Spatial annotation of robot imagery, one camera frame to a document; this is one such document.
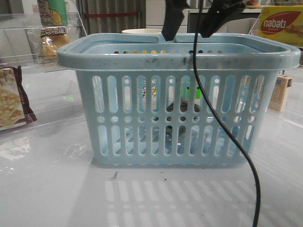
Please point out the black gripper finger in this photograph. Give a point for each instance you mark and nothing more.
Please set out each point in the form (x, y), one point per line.
(218, 13)
(173, 18)

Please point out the bread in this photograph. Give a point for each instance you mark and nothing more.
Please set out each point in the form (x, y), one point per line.
(52, 38)

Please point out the light blue plastic basket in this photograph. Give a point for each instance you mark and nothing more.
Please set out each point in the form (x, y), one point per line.
(143, 105)

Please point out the white drawer cabinet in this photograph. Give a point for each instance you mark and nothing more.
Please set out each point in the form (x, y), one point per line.
(155, 14)

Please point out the white paper cup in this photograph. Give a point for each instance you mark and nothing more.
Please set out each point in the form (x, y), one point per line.
(142, 31)

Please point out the yellow nabati wafer box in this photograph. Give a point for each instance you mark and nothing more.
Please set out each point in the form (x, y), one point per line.
(282, 23)

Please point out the small beige carton box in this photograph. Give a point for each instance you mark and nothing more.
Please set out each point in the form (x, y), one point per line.
(280, 92)

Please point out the clear acrylic stand right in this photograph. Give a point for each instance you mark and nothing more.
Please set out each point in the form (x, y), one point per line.
(293, 112)

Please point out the green cartoon snack package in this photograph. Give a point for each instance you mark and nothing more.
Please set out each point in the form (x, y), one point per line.
(52, 12)

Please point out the clear acrylic shelf left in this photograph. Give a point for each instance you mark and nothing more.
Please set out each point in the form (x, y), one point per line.
(20, 44)

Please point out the brown cracker snack package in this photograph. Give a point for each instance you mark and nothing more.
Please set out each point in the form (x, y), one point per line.
(15, 110)

